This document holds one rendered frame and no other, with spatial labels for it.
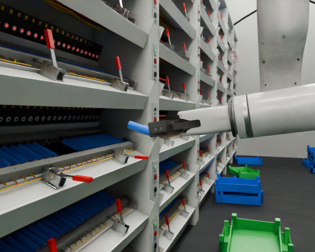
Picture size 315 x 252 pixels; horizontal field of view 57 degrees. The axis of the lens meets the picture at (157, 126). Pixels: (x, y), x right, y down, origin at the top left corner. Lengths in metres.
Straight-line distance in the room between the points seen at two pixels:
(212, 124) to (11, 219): 0.36
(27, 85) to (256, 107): 0.38
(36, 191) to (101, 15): 0.41
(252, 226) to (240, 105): 0.95
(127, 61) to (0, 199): 0.62
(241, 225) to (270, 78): 0.91
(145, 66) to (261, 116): 0.49
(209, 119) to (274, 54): 0.18
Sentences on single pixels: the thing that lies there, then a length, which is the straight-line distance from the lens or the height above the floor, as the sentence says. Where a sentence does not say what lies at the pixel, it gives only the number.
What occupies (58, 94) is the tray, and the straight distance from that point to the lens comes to 0.55.
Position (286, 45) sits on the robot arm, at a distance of 0.60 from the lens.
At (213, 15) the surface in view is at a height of 1.37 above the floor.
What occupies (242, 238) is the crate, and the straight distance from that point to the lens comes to 1.41.
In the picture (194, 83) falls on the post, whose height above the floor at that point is 0.78.
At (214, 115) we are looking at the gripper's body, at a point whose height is 0.61.
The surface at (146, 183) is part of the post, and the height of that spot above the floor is 0.39.
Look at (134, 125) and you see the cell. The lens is 0.64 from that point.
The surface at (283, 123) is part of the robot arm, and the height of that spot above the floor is 0.60.
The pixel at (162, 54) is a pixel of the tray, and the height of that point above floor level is 0.84.
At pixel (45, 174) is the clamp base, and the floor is 0.51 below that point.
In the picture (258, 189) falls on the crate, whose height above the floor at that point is 0.11.
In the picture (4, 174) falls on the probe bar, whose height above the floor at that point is 0.52.
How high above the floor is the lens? 0.62
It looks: 2 degrees down
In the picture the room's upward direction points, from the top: straight up
